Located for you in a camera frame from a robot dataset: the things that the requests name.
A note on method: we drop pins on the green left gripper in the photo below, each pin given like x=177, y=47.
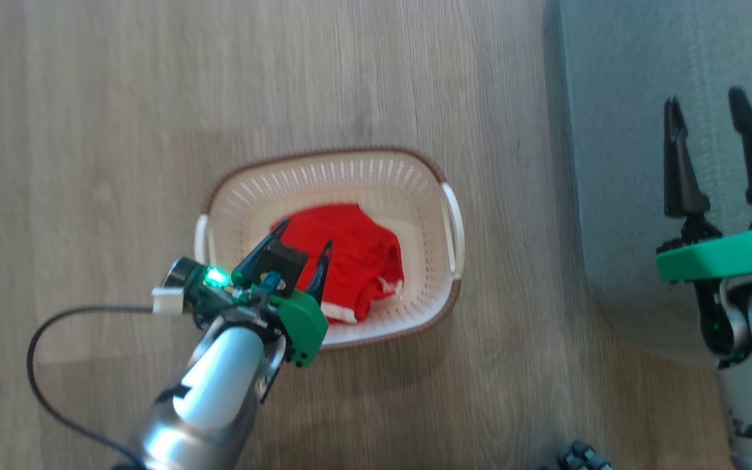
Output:
x=301, y=323

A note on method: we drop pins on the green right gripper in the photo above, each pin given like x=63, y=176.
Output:
x=728, y=258

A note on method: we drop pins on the red and white garment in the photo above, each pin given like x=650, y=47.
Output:
x=356, y=254

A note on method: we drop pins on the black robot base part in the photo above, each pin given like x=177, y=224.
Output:
x=581, y=457

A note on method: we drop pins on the grey fabric sofa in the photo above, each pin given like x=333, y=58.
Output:
x=624, y=130

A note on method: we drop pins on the cream laundry basket brown rim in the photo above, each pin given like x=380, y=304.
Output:
x=350, y=176

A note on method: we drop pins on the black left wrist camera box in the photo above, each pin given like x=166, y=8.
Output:
x=284, y=261

